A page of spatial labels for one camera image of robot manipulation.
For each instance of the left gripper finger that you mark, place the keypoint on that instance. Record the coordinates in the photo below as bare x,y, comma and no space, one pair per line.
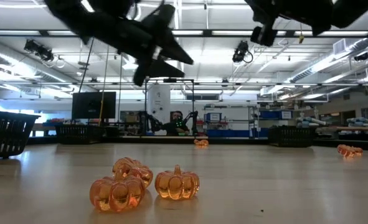
174,49
165,70

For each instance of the black plastic tray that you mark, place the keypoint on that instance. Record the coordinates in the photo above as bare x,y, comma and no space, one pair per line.
3,133
78,134
291,137

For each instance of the neighbour station robot arm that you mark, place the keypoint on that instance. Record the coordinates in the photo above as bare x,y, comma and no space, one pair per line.
192,119
152,123

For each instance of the white pillar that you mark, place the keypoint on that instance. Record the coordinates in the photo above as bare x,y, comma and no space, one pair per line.
158,105

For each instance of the white air vent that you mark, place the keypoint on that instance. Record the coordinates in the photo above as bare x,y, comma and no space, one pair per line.
339,46

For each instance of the blue box with white label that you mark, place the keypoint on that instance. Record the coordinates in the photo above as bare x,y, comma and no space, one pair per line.
213,117

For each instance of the black monitor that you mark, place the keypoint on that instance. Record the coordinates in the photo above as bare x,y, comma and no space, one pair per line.
93,105

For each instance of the small black ceiling device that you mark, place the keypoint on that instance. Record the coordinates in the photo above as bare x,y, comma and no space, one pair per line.
361,56

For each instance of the blue storage bin row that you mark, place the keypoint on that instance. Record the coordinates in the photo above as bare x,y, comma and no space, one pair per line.
233,133

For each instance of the blue shelf bins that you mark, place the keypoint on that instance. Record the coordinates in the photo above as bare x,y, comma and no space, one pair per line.
274,114

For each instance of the grey material roll stack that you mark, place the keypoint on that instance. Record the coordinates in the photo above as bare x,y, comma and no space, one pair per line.
311,121
362,121

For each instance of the wooden workbench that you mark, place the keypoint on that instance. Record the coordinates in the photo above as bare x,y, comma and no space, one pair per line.
358,128
42,127

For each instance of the thin black station frame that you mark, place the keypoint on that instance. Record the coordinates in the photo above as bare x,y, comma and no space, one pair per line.
170,80

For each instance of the silver air duct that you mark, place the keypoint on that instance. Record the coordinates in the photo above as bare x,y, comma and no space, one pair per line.
12,59
320,65

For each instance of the thin grey horizontal rail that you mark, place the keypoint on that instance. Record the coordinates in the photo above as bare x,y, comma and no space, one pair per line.
264,84

